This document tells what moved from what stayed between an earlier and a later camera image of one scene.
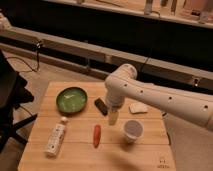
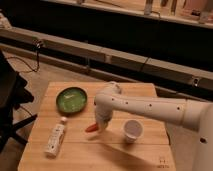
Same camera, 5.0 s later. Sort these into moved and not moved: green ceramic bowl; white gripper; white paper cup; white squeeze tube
Moved: white gripper
Not moved: white paper cup; green ceramic bowl; white squeeze tube
